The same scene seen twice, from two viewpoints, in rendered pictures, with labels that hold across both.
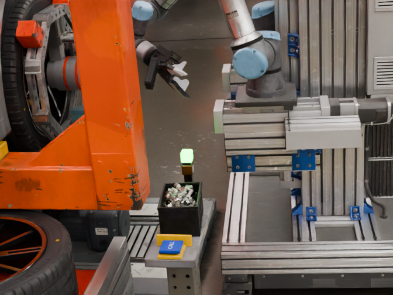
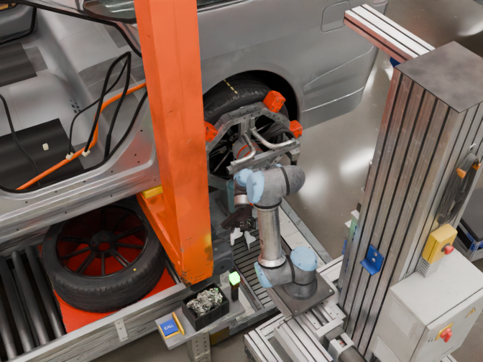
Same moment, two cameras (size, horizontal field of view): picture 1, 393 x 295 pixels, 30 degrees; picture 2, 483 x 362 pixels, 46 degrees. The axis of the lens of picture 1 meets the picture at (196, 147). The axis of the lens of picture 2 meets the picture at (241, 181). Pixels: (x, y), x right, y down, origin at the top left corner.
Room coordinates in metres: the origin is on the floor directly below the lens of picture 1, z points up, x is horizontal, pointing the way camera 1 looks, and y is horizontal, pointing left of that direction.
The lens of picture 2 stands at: (1.50, -1.18, 2.98)
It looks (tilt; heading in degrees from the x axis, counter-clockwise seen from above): 47 degrees down; 50
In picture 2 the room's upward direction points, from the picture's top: straight up
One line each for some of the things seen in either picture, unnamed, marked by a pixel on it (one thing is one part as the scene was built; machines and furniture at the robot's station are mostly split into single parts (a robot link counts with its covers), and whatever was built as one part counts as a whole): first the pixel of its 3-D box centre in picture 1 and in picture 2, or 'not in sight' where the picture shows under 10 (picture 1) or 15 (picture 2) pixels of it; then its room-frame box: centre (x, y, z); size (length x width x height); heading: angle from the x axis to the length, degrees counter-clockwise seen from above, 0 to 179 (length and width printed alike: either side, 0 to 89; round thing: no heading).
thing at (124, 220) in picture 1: (77, 236); (206, 248); (2.64, 0.51, 0.26); 0.42 x 0.18 x 0.35; 79
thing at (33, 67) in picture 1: (59, 73); (244, 149); (2.96, 0.54, 0.85); 0.54 x 0.07 x 0.54; 169
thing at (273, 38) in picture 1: (264, 48); (302, 263); (2.60, -0.27, 0.98); 0.13 x 0.12 x 0.14; 157
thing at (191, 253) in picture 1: (181, 231); (200, 316); (2.28, 0.08, 0.44); 0.43 x 0.17 x 0.03; 169
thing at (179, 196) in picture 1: (181, 207); (205, 305); (2.31, 0.07, 0.51); 0.20 x 0.14 x 0.13; 174
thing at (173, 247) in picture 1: (171, 248); (169, 327); (2.11, 0.11, 0.47); 0.07 x 0.07 x 0.02; 79
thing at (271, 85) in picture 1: (265, 79); (301, 279); (2.60, -0.28, 0.87); 0.15 x 0.15 x 0.10
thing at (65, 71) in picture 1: (76, 73); (250, 156); (2.95, 0.47, 0.85); 0.21 x 0.14 x 0.14; 79
